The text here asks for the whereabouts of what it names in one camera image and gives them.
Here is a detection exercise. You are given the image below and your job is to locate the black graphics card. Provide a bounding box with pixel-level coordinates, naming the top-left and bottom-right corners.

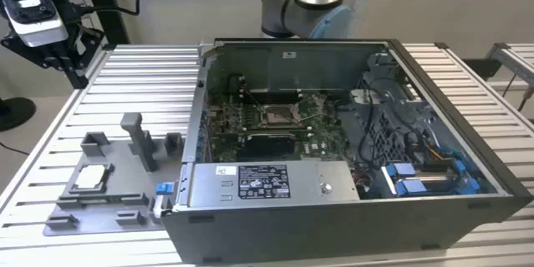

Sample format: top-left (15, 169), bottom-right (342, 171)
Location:
top-left (243, 132), bottom-right (299, 159)

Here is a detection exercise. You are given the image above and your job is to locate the round black stand base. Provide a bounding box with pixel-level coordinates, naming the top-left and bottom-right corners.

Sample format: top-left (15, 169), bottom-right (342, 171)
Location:
top-left (0, 97), bottom-right (38, 132)

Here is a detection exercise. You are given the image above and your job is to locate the green motherboard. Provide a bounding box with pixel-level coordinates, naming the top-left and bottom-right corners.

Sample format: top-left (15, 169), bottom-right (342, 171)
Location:
top-left (206, 91), bottom-right (357, 164)

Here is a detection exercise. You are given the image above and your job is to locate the CPU socket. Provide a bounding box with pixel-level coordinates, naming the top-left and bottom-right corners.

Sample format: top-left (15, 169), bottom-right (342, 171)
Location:
top-left (261, 104), bottom-right (302, 128)

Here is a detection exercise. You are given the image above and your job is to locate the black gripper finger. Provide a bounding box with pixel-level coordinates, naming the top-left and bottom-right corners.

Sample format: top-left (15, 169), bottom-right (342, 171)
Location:
top-left (0, 39), bottom-right (90, 89)
top-left (69, 26), bottom-right (106, 76)

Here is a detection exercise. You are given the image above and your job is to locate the black power supply label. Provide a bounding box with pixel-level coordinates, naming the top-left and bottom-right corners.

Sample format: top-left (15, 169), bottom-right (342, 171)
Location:
top-left (237, 163), bottom-right (294, 199)

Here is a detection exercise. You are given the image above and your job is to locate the RAM slot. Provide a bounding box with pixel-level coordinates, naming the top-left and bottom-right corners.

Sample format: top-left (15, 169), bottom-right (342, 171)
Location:
top-left (246, 125), bottom-right (313, 133)
top-left (214, 131), bottom-right (313, 139)

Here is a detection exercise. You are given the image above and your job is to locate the black perforated drive cage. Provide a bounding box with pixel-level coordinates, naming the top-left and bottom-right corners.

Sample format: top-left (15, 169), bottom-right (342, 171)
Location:
top-left (357, 71), bottom-right (424, 168)

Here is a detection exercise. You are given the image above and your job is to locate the thin wire locking lever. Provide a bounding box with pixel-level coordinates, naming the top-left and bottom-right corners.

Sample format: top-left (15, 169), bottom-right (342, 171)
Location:
top-left (241, 86), bottom-right (263, 106)

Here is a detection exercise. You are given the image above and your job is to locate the metal slat side table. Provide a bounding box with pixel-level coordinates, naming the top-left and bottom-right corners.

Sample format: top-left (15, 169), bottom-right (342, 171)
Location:
top-left (486, 41), bottom-right (534, 93)

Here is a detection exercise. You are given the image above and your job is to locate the silver power supply unit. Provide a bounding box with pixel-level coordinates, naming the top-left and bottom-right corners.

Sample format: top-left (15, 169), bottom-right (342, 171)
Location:
top-left (182, 160), bottom-right (362, 209)

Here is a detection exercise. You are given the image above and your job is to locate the silver case handle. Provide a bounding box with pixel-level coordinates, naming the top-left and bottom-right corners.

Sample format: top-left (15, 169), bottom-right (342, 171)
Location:
top-left (149, 194), bottom-right (173, 218)

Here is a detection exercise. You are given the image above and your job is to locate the open dark grey PC case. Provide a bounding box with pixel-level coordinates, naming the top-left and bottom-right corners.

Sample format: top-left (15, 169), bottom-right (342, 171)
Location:
top-left (161, 38), bottom-right (534, 264)

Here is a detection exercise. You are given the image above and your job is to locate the black table bracket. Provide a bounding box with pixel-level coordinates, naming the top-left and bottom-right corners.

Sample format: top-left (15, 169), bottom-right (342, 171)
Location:
top-left (460, 58), bottom-right (502, 81)

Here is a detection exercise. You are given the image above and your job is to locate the silver metal bracket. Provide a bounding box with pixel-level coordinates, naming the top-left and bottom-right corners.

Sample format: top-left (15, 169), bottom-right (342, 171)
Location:
top-left (349, 89), bottom-right (384, 106)

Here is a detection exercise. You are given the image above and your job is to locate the silver square CPU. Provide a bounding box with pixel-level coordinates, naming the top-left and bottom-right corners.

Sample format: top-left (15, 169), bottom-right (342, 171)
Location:
top-left (77, 164), bottom-right (111, 189)

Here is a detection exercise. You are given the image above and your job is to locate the blue disk carrier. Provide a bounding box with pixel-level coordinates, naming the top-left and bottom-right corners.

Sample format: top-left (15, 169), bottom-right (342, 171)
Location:
top-left (381, 158), bottom-right (469, 184)
top-left (393, 175), bottom-right (482, 199)

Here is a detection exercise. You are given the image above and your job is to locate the thin black floor cable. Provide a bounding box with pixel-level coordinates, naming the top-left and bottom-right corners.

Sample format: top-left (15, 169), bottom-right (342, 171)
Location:
top-left (0, 141), bottom-right (31, 156)

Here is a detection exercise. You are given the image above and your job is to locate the blue case latch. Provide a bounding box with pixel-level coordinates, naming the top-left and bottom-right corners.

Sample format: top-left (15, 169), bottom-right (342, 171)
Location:
top-left (154, 181), bottom-right (174, 197)

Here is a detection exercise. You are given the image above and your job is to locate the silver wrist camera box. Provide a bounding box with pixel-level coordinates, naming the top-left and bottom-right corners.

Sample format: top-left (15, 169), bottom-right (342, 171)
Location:
top-left (0, 0), bottom-right (69, 48)

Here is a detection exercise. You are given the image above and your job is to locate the grey parts rack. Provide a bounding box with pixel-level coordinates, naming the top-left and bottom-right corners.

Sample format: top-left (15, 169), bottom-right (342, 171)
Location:
top-left (43, 112), bottom-right (187, 236)

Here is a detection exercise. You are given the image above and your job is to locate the black upright frame post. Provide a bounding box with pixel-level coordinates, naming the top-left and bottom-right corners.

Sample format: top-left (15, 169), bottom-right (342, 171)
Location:
top-left (78, 0), bottom-right (131, 46)

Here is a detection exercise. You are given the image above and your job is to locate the black board heatsink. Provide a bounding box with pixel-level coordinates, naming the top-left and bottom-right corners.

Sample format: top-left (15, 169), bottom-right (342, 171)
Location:
top-left (226, 74), bottom-right (246, 106)

